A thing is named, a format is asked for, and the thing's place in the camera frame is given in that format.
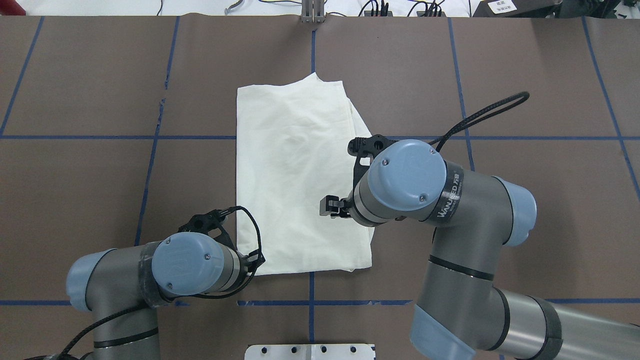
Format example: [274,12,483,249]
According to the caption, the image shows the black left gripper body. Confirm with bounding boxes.
[178,209,266,281]

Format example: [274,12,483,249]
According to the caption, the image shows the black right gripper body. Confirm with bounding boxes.
[319,134,398,219]

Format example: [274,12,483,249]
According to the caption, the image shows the cream long-sleeve cat shirt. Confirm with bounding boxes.
[236,73,374,276]

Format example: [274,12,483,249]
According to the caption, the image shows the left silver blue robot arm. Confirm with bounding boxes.
[51,205,265,360]

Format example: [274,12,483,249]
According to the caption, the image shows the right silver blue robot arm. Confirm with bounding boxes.
[319,134,640,360]

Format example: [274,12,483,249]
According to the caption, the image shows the red cylinder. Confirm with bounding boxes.
[0,0,26,16]

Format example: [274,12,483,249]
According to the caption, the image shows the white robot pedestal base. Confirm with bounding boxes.
[244,343,377,360]

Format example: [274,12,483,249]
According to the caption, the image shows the aluminium frame post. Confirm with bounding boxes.
[300,0,326,24]

